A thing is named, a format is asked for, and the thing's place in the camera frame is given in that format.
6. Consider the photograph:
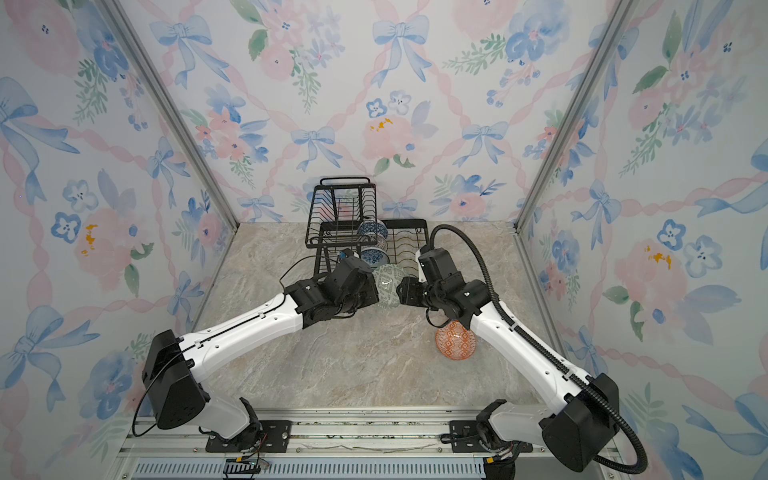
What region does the green patterned bowl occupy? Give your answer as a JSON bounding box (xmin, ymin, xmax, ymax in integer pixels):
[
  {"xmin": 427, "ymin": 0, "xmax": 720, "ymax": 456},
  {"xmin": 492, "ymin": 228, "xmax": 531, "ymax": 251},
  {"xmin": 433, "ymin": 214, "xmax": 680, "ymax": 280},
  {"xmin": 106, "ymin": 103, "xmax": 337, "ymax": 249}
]
[{"xmin": 373, "ymin": 264, "xmax": 407, "ymax": 309}]

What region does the blue floral bowl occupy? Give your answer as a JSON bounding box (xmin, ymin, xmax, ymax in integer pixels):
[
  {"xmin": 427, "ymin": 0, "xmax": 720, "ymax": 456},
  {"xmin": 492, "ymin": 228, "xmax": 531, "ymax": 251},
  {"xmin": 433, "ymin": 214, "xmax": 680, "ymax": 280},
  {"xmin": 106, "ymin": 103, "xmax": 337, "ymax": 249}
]
[{"xmin": 360, "ymin": 247, "xmax": 390, "ymax": 268}]

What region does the dark blue patterned bowl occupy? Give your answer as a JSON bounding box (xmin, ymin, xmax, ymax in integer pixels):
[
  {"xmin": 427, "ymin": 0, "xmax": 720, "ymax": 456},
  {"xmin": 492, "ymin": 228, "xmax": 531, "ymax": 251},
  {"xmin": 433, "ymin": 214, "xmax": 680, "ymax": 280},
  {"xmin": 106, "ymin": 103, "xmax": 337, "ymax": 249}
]
[{"xmin": 357, "ymin": 220, "xmax": 389, "ymax": 240}]

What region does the black wire dish rack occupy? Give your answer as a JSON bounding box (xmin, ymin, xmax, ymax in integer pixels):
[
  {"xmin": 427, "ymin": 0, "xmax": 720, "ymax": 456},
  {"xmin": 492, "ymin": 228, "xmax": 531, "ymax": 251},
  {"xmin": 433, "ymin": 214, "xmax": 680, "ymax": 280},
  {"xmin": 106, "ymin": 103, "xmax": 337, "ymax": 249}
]
[{"xmin": 305, "ymin": 176, "xmax": 428, "ymax": 276}]

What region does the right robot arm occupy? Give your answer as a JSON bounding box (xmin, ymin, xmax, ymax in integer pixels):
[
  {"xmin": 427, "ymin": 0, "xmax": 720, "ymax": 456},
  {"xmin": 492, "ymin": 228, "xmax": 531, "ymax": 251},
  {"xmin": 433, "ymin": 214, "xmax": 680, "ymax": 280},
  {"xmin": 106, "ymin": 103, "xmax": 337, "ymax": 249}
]
[{"xmin": 398, "ymin": 246, "xmax": 620, "ymax": 472}]

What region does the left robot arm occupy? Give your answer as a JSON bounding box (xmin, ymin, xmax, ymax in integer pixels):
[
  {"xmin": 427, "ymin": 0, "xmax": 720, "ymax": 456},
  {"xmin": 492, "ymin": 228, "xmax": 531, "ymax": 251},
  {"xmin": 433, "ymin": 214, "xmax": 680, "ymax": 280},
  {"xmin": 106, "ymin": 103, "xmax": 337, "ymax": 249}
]
[{"xmin": 141, "ymin": 256, "xmax": 378, "ymax": 451}]

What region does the red patterned bowl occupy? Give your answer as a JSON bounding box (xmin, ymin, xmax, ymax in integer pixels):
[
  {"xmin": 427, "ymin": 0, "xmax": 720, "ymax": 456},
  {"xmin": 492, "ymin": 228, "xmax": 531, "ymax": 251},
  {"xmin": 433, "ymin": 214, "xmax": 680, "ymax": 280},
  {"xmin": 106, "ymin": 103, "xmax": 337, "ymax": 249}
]
[{"xmin": 435, "ymin": 321, "xmax": 477, "ymax": 361}]

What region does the right corner aluminium profile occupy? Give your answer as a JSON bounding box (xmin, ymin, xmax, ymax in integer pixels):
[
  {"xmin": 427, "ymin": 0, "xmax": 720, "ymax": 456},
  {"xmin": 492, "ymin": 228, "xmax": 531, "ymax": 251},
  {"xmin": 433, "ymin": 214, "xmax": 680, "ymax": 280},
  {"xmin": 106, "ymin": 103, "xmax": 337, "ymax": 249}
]
[{"xmin": 514, "ymin": 0, "xmax": 635, "ymax": 235}]

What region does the corner aluminium profile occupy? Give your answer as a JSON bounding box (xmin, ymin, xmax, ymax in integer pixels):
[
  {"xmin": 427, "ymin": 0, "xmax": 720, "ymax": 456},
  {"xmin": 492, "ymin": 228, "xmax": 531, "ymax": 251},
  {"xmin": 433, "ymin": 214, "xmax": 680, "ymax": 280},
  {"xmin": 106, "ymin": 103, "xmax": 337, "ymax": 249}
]
[
  {"xmin": 514, "ymin": 0, "xmax": 635, "ymax": 235},
  {"xmin": 95, "ymin": 0, "xmax": 239, "ymax": 230}
]

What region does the left corner aluminium profile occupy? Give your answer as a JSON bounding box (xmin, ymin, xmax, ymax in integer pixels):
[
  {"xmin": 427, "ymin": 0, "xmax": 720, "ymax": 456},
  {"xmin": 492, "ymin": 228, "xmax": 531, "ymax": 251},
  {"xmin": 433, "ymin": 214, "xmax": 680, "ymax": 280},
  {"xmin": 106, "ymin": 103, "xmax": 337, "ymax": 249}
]
[{"xmin": 95, "ymin": 0, "xmax": 239, "ymax": 230}]

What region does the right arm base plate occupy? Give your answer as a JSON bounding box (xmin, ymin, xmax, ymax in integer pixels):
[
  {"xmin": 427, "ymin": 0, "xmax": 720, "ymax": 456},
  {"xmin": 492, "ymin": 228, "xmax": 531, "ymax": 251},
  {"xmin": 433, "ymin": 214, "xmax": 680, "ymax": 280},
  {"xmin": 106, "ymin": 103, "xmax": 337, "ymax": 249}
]
[{"xmin": 440, "ymin": 420, "xmax": 533, "ymax": 456}]

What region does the aluminium mounting rail frame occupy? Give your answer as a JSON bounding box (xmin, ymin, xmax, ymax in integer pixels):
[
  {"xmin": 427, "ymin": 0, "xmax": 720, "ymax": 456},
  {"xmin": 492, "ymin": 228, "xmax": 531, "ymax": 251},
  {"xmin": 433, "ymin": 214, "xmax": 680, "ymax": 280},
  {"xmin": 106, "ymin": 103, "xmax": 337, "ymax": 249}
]
[{"xmin": 106, "ymin": 407, "xmax": 619, "ymax": 479}]

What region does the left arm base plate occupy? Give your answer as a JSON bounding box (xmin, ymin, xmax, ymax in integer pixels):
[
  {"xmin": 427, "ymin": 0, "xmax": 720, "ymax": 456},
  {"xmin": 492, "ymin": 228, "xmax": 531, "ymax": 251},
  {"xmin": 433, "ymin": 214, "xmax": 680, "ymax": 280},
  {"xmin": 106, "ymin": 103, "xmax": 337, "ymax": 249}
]
[{"xmin": 205, "ymin": 420, "xmax": 292, "ymax": 454}]

